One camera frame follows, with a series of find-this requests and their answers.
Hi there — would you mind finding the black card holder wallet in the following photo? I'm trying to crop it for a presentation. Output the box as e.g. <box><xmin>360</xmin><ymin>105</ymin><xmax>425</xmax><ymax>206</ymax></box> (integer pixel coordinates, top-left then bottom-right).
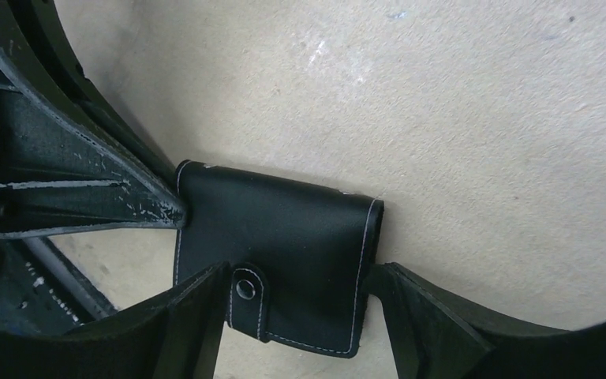
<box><xmin>173</xmin><ymin>160</ymin><xmax>384</xmax><ymax>358</ymax></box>

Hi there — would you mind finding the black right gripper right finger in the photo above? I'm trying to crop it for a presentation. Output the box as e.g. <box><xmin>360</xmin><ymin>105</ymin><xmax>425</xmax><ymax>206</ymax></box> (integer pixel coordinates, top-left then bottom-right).
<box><xmin>365</xmin><ymin>263</ymin><xmax>606</xmax><ymax>378</ymax></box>

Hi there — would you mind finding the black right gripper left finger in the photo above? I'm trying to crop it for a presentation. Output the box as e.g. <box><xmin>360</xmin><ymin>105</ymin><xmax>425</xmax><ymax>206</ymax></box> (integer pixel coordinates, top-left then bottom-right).
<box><xmin>0</xmin><ymin>262</ymin><xmax>230</xmax><ymax>378</ymax></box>

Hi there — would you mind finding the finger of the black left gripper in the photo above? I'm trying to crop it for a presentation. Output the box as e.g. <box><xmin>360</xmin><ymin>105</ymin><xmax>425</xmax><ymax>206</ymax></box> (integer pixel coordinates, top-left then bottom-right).
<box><xmin>0</xmin><ymin>0</ymin><xmax>188</xmax><ymax>241</ymax></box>
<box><xmin>9</xmin><ymin>0</ymin><xmax>174</xmax><ymax>187</ymax></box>

